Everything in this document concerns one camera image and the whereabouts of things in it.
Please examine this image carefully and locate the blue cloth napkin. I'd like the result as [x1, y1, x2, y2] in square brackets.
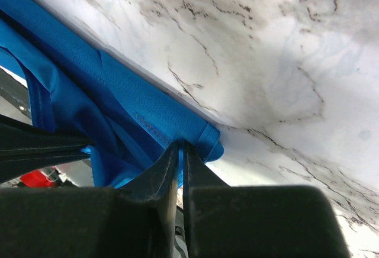
[1, 0, 224, 188]

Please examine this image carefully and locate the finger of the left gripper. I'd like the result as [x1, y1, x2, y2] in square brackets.
[1, 115, 92, 153]
[1, 151, 89, 183]

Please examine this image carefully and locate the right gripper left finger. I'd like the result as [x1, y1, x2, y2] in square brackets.
[121, 143, 179, 257]

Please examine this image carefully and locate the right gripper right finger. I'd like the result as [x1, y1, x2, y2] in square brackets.
[183, 143, 231, 257]

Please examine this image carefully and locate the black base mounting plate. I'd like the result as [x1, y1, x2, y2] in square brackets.
[1, 68, 32, 124]

